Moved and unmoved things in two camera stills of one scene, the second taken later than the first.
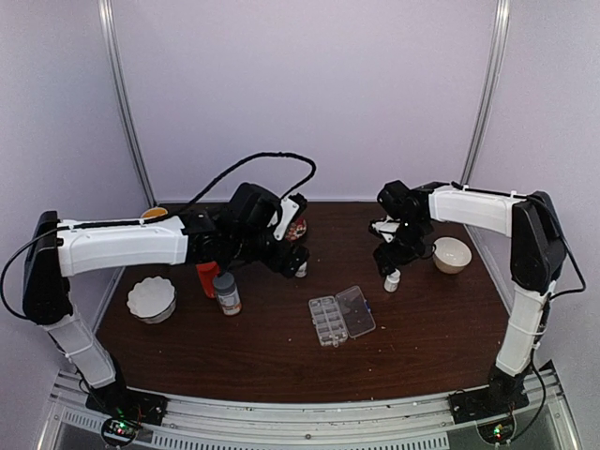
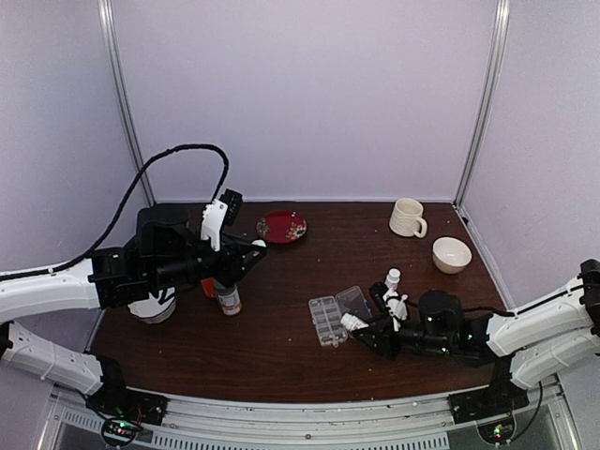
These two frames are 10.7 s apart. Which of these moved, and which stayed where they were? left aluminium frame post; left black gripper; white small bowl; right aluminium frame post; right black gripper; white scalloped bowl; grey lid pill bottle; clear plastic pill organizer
Moved: left black gripper; right black gripper
Stayed: left aluminium frame post; white scalloped bowl; right aluminium frame post; white small bowl; clear plastic pill organizer; grey lid pill bottle
